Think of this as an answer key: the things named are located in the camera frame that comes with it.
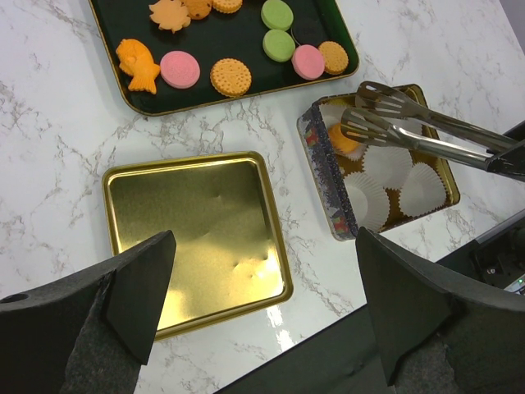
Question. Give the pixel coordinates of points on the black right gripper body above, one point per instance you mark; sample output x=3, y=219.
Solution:
x=509, y=163

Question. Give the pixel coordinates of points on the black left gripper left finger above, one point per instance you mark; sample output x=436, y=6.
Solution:
x=91, y=331

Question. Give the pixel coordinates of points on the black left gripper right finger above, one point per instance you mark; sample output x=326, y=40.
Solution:
x=438, y=330

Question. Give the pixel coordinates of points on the metal serving tongs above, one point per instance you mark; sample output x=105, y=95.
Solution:
x=364, y=123

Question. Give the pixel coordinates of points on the orange swirl cookie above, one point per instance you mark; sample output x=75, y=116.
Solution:
x=343, y=145

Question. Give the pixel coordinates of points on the tan sandwich cookie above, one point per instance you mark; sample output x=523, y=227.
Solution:
x=230, y=77
x=227, y=6
x=335, y=57

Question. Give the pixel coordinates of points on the pink cookie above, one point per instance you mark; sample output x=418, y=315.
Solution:
x=308, y=62
x=180, y=69

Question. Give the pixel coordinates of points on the black sandwich cookie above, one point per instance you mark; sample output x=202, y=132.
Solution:
x=308, y=34

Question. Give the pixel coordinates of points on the white paper cup bottom-right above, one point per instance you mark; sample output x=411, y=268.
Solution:
x=422, y=192

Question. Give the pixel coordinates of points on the white paper cup centre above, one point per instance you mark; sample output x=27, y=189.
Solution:
x=388, y=166

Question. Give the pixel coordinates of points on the white paper cup bottom-left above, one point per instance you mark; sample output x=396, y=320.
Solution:
x=369, y=200

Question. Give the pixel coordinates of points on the gold cookie tin box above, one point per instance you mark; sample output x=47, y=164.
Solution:
x=329, y=169

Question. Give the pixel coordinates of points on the gold tin lid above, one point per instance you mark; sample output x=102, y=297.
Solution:
x=230, y=257

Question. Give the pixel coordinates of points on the white paper cup top-left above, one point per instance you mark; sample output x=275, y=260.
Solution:
x=332, y=114

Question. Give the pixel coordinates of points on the green macaron lower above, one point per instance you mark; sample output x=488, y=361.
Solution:
x=278, y=45

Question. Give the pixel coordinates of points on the green macaron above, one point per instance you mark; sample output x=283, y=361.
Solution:
x=278, y=45
x=277, y=14

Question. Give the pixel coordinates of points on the green macaron upper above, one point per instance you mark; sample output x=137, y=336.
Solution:
x=277, y=14

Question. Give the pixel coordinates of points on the orange fish cookie left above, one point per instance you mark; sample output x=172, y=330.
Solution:
x=137, y=62

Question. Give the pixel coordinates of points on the dark green serving tray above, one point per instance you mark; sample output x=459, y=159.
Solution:
x=238, y=35

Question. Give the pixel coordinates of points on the orange flower cookie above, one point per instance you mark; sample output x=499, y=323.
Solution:
x=170, y=15

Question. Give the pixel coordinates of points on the chocolate chip cookie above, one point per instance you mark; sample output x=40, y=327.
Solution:
x=198, y=9

